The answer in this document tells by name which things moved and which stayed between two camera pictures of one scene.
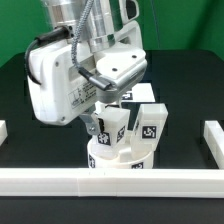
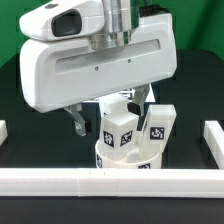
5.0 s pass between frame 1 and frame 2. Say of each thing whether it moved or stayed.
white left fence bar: stayed
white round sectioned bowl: moved
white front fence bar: stayed
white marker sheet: stayed
